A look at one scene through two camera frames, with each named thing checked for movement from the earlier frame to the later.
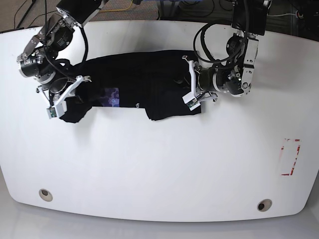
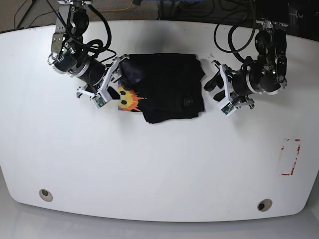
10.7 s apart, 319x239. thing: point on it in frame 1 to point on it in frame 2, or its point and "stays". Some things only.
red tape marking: (295, 162) stays
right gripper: (201, 95) to (228, 74)
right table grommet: (264, 205) stays
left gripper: (62, 88) to (114, 74)
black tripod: (25, 13) stays
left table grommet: (46, 194) stays
